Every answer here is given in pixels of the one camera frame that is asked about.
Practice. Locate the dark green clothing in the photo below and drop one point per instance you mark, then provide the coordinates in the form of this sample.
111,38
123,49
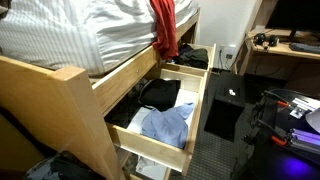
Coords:
200,56

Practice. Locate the low wooden drawer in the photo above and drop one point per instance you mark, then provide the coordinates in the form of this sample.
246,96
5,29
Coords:
166,175

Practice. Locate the orange piece of clothing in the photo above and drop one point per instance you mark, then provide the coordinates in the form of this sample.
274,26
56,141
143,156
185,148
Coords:
165,30

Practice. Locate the wooden drawer with dark clothes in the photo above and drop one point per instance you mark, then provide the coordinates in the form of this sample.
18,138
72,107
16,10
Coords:
186,69

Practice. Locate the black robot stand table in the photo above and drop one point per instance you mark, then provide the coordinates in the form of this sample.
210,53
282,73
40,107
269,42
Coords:
266,160

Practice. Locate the light blue shirt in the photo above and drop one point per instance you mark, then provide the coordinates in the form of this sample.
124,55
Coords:
166,126

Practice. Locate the white sheeted mattress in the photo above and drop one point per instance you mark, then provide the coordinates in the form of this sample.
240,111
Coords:
83,30

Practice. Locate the dark keyboard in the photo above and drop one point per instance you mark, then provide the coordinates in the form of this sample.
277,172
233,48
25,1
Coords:
305,47

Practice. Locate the grey metal bracket plate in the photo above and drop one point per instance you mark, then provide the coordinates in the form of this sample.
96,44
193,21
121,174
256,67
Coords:
301,108

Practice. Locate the wooden bed frame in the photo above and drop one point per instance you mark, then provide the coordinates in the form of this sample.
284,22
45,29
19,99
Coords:
66,100

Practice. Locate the black folded clothing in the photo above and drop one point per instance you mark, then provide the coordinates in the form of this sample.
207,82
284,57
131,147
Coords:
160,93

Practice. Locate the wooden desk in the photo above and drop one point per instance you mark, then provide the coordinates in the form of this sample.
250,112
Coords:
280,50

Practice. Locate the silver aluminium rail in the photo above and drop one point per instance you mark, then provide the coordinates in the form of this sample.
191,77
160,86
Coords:
305,141

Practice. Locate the white item in low drawer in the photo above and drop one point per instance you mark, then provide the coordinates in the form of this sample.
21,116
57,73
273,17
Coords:
150,168

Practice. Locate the white wall outlet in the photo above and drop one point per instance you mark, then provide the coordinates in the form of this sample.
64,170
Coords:
230,50

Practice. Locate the black headphones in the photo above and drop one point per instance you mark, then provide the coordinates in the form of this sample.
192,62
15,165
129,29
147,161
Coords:
259,38

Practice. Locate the dark clothing pile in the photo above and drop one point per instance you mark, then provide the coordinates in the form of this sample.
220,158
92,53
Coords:
66,168

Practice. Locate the grey clothing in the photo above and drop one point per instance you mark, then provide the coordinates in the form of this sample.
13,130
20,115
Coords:
140,87

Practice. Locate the wooden drawer with blue shirt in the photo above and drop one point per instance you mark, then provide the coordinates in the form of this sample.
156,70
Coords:
150,150

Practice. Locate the black cube box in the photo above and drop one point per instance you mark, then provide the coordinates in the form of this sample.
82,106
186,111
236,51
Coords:
223,110

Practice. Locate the dark navy clothing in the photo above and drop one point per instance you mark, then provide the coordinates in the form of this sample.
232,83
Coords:
184,55

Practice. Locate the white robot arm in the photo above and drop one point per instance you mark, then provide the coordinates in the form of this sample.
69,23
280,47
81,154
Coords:
315,121

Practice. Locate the black monitor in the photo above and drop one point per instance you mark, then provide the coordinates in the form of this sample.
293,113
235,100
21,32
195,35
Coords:
293,13

